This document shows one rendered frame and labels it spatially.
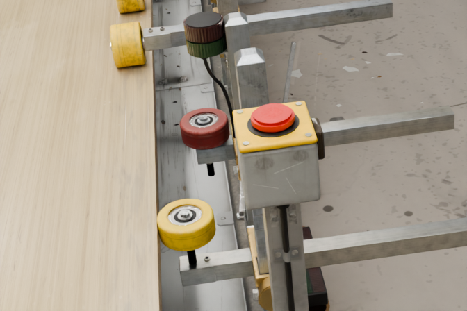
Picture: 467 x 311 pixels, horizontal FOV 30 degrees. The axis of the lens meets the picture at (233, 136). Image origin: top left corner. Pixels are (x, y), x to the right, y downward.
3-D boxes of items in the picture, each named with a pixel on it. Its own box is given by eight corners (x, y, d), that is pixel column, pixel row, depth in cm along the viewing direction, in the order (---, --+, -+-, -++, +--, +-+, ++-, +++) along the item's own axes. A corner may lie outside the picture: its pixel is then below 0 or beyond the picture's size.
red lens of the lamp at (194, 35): (223, 22, 133) (222, 9, 132) (226, 39, 128) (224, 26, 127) (184, 28, 133) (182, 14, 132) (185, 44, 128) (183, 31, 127)
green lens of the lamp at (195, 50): (224, 37, 134) (223, 24, 133) (228, 54, 129) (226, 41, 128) (186, 42, 134) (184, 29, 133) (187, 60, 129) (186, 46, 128)
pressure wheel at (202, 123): (232, 158, 152) (225, 101, 146) (236, 185, 145) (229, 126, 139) (187, 164, 152) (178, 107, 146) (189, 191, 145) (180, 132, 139)
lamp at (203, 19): (236, 129, 143) (222, 9, 132) (240, 147, 138) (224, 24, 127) (201, 134, 143) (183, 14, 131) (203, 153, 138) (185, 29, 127)
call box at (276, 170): (309, 166, 87) (304, 98, 83) (322, 207, 81) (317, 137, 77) (240, 175, 87) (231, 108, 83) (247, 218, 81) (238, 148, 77)
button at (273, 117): (292, 114, 82) (290, 99, 81) (298, 137, 78) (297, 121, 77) (249, 120, 82) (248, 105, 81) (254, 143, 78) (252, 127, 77)
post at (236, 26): (270, 254, 156) (245, 8, 131) (273, 266, 153) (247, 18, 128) (251, 257, 156) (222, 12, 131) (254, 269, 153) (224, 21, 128)
